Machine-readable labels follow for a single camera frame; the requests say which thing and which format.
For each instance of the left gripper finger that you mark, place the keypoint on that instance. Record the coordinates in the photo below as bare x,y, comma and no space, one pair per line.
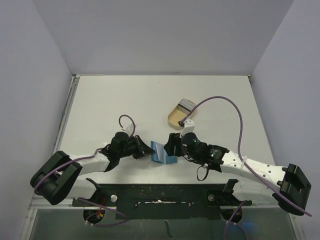
143,148
139,156

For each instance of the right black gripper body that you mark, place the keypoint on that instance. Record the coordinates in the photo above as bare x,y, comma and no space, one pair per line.
173,145

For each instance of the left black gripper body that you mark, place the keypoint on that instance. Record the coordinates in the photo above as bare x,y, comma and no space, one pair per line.
132,147

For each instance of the blue card holder wallet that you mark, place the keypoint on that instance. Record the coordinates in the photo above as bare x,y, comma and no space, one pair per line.
160,156

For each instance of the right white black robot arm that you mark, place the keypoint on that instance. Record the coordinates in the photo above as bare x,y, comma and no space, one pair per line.
287,186

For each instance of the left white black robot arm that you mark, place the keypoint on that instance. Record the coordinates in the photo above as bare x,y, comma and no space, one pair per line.
58,178

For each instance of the stack of cards in tray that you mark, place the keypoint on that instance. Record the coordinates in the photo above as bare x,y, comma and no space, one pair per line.
185,106

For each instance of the tan oval wooden tray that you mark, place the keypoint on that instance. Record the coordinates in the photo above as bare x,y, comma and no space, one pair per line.
174,117

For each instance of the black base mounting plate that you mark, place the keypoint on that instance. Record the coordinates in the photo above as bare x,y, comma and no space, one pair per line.
165,201

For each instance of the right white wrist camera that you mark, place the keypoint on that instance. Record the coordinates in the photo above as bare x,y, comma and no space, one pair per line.
188,126

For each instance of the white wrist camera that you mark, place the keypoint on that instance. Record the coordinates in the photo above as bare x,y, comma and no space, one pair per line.
188,126
130,129

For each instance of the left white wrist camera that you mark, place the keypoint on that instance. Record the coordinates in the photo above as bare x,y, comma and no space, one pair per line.
130,129

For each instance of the left aluminium rail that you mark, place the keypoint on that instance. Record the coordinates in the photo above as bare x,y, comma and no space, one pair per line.
66,111

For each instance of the aluminium rail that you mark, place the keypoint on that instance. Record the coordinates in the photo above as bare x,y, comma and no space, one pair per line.
66,111
295,202

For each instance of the right aluminium rail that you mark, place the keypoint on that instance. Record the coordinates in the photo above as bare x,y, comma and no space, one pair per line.
295,202

